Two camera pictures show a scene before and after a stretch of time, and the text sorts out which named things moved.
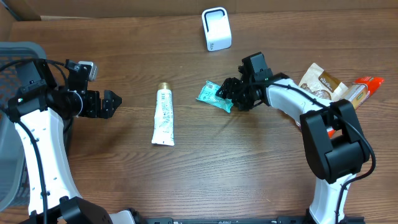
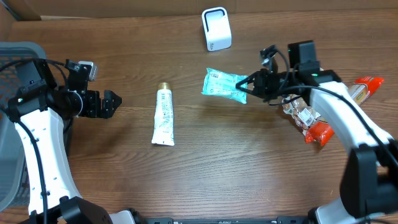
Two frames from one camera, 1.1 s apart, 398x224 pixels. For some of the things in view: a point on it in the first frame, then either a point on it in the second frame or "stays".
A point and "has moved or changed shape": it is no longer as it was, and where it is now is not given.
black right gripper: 231,91 -> 262,90
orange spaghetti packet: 362,88 stays
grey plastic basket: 14,190 stays
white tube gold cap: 164,116 stays
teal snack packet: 208,94 has moved or changed shape
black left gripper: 110,109 stays
